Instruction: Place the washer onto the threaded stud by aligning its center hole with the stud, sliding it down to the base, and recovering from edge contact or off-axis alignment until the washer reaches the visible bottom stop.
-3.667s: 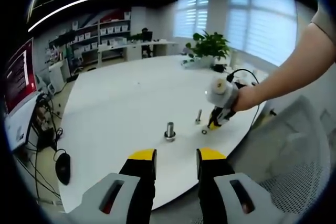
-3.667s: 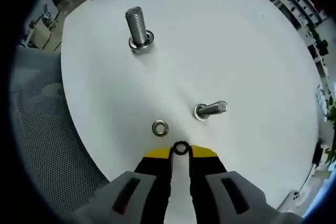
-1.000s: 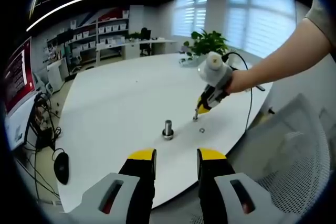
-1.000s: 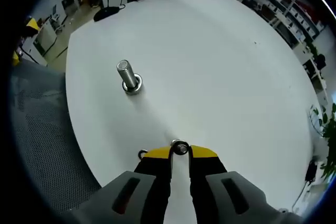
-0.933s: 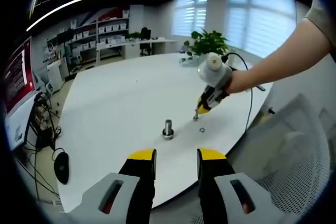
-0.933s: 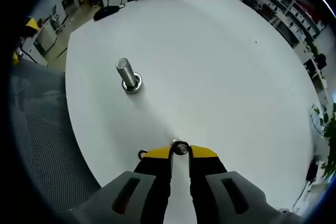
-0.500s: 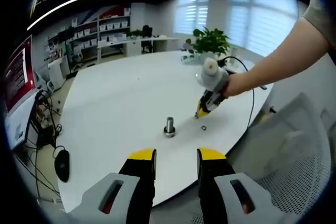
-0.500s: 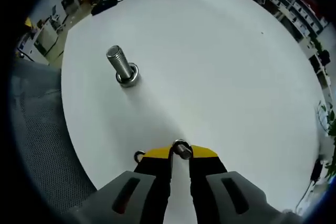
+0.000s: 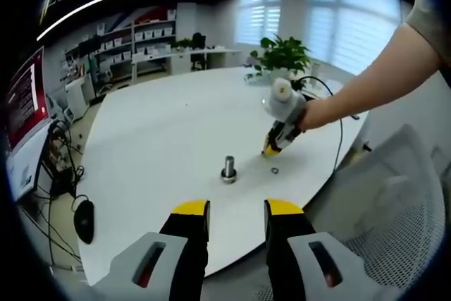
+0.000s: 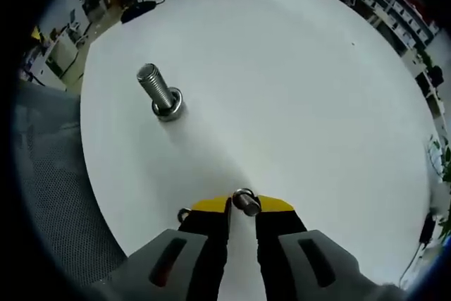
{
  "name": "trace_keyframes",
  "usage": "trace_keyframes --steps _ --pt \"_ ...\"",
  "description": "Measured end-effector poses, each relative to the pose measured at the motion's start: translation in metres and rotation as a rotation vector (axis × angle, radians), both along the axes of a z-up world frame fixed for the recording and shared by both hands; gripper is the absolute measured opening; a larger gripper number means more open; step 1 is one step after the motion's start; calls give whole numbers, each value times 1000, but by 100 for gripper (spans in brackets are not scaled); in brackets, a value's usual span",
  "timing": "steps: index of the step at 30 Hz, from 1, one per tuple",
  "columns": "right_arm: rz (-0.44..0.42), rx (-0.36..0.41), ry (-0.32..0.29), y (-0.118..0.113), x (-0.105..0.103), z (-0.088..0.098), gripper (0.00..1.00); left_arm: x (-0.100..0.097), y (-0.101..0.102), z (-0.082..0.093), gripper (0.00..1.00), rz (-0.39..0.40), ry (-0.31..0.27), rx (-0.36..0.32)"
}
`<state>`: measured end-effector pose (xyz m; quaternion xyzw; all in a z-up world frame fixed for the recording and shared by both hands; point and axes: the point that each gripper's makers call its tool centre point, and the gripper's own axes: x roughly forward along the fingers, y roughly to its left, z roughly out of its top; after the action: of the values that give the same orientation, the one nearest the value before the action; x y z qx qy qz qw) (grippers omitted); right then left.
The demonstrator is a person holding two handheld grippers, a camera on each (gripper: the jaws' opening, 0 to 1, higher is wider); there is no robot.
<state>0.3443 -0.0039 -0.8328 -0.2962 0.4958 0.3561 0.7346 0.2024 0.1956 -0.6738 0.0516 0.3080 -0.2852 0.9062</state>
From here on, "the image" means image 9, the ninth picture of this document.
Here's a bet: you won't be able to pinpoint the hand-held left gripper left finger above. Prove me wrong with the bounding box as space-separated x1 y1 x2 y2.
93 199 211 301

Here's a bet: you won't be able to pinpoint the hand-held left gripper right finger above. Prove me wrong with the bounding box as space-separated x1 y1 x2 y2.
264 197 387 301

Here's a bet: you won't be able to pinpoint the large threaded stud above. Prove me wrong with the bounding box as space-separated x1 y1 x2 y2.
220 154 240 185

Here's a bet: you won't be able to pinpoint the green potted plant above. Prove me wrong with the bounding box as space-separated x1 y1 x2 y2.
245 35 314 86

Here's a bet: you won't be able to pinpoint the window blinds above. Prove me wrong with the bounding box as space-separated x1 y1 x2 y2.
233 0 403 77

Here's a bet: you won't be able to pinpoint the black computer mouse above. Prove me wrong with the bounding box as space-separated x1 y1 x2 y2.
72 199 97 245

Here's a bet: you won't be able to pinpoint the white bench table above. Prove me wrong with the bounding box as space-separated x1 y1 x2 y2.
131 48 245 80

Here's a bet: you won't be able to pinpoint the grey mesh office chair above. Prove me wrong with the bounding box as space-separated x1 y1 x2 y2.
257 123 447 301

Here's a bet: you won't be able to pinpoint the white shelf with storage bins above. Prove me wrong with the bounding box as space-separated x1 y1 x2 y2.
64 7 178 80

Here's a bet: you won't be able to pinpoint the person's grey shirt sleeve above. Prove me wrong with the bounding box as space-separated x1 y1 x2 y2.
404 0 451 71

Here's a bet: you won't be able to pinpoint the white cabinet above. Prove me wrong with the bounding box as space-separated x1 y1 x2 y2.
64 74 97 112

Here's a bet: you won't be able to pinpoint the red screen monitor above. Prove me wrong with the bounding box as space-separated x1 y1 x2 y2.
6 46 53 151

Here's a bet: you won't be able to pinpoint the thin power cable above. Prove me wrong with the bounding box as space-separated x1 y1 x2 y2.
295 75 345 172

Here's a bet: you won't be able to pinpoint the black desk cables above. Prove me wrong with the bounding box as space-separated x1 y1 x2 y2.
20 120 86 271

